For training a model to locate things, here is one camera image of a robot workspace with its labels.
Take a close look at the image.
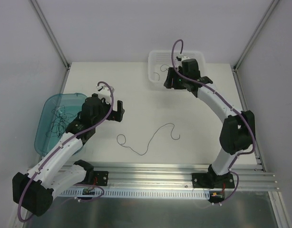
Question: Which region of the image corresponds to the thin purple cable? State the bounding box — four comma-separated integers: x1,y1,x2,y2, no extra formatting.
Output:
153,64,170,83

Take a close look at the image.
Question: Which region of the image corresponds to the purple black cable bundle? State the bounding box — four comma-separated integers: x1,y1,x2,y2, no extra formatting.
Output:
117,123,181,156

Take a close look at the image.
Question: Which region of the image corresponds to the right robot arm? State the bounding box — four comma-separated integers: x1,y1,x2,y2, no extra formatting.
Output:
164,57,255,189

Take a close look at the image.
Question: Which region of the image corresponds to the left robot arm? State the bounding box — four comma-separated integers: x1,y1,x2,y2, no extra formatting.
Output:
12,94,125,217

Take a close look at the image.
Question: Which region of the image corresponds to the white perforated plastic basket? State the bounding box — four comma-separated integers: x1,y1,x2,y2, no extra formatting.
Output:
148,50,207,91

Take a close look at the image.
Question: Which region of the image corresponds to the teal transparent plastic bin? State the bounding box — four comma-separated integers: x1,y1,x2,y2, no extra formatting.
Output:
34,93,87,156

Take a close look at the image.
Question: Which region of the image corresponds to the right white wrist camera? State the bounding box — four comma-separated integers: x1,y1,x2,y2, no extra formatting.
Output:
176,55,190,62

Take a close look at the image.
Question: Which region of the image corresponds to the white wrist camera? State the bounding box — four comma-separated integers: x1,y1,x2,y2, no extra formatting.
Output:
97,85,114,105
176,55,190,62

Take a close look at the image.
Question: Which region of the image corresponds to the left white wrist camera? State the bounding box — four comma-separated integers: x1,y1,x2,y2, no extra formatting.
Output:
97,85,114,105

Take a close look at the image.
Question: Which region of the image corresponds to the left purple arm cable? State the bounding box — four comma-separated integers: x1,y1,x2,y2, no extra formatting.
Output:
17,80,114,223

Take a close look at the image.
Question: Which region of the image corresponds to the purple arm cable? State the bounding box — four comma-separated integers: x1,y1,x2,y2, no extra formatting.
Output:
17,80,114,223
171,39,256,171

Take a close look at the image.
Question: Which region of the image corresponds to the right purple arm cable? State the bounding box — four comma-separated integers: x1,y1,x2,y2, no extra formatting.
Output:
171,39,256,171

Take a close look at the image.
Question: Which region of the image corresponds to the aluminium mounting rail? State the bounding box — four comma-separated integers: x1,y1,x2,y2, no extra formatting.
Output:
91,162,280,191

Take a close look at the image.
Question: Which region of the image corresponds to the white slotted cable duct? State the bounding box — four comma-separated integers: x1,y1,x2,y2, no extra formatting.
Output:
60,188,210,200

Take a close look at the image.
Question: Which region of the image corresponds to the left aluminium frame post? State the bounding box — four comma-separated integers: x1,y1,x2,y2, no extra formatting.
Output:
29,0,70,70

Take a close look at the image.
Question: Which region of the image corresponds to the aluminium frame post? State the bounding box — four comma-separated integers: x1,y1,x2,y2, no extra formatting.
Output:
29,0,70,70
233,0,281,72

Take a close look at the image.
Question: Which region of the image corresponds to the right aluminium frame post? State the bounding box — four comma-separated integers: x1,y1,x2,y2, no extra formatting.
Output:
233,0,281,72

